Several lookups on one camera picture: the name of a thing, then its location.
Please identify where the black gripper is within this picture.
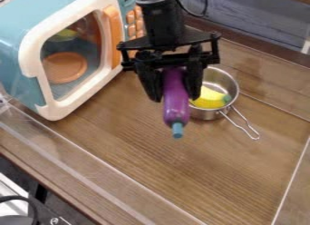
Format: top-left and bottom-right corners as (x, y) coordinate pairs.
(117, 0), (221, 103)

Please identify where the purple toy eggplant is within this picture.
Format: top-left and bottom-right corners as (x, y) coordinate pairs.
(164, 67), (189, 139)

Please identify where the yellow toy banana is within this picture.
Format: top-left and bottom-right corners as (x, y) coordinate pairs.
(190, 86), (232, 109)

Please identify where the orange microwave turntable plate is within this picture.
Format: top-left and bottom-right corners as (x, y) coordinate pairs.
(43, 52), (87, 83)

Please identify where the blue toy microwave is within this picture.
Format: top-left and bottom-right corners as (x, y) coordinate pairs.
(0, 0), (145, 121)

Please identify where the clear acrylic barrier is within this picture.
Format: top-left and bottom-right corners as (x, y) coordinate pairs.
(0, 95), (208, 225)

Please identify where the silver pot with handle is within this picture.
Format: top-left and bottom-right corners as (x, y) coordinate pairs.
(189, 66), (261, 141)

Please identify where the black cable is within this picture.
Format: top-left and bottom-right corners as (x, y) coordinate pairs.
(174, 0), (210, 18)

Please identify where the black device with cable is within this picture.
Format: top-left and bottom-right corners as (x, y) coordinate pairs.
(0, 196), (74, 225)

